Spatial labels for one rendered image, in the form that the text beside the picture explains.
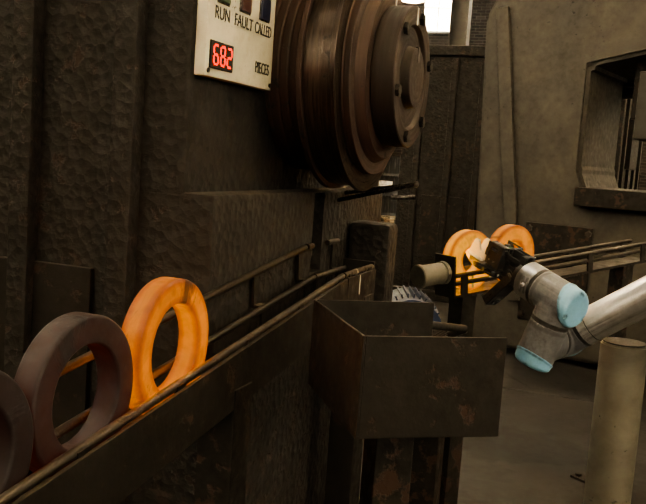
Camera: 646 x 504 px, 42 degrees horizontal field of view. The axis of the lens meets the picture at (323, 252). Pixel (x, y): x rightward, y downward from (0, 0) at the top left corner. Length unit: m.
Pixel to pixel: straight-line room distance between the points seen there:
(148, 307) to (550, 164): 3.49
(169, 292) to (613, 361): 1.46
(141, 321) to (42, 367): 0.18
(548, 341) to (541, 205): 2.44
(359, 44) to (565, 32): 2.90
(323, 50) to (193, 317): 0.61
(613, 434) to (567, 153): 2.25
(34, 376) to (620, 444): 1.73
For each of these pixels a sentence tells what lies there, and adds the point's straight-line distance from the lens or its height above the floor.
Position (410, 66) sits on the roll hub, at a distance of 1.70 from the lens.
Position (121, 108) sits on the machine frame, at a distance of 1.41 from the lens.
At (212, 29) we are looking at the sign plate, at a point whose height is 1.13.
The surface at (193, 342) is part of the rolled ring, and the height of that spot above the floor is 0.68.
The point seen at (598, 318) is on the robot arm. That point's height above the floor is 0.61.
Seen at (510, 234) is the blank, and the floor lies 0.77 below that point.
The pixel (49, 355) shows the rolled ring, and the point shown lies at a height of 0.72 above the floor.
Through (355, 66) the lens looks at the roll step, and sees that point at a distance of 1.60.
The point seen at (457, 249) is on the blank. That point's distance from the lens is 2.18.
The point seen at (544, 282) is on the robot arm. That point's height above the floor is 0.69.
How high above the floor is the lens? 0.94
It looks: 6 degrees down
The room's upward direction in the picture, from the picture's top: 4 degrees clockwise
